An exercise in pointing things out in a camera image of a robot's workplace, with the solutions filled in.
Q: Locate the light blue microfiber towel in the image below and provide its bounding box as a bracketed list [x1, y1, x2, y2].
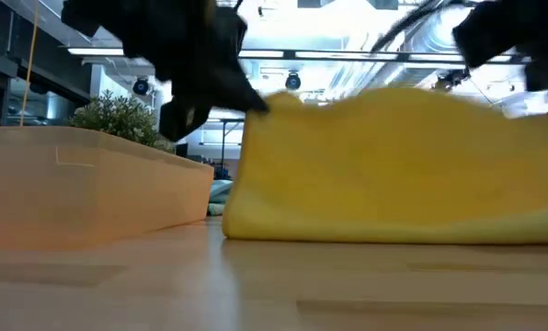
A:
[208, 178, 234, 217]

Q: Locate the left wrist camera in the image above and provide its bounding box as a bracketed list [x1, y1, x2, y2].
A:
[158, 95, 211, 143]

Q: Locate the long ceiling light strip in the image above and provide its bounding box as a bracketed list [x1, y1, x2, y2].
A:
[66, 47, 532, 64]

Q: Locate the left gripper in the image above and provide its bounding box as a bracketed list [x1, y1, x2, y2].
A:
[121, 0, 270, 113]

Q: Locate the black background workstation frame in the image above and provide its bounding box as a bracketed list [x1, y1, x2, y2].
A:
[218, 118, 245, 180]

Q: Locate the orange translucent plastic bin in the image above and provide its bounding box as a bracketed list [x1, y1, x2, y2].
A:
[0, 126, 215, 252]

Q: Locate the black hanging ceiling camera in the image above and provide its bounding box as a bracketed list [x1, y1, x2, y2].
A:
[284, 72, 303, 92]
[132, 76, 150, 97]

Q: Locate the small artificial green plant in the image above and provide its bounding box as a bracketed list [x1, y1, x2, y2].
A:
[69, 89, 177, 155]

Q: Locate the yellow microfiber towel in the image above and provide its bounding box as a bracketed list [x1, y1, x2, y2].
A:
[222, 87, 548, 245]

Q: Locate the black overhead camera rig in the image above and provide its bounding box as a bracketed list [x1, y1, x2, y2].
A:
[432, 67, 472, 93]

